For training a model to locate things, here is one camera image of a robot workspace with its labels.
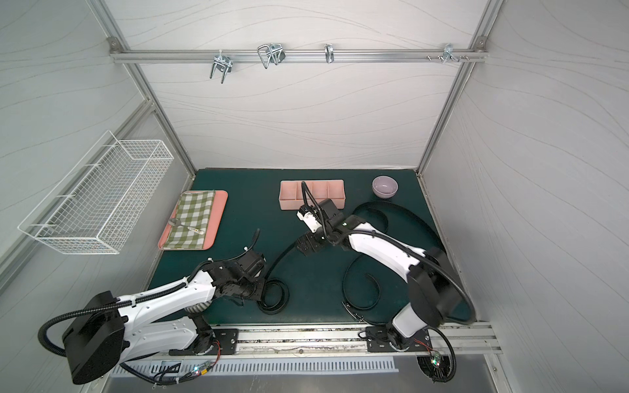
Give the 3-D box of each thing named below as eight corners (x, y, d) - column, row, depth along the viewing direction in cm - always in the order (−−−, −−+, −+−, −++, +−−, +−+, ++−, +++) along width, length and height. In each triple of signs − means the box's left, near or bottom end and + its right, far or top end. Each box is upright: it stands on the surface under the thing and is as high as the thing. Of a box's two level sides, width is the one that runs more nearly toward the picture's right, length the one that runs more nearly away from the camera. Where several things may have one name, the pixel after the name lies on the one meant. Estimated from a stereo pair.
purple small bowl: (372, 202, 112) (374, 191, 106) (369, 186, 118) (371, 175, 113) (396, 202, 112) (400, 191, 106) (391, 186, 119) (395, 175, 113)
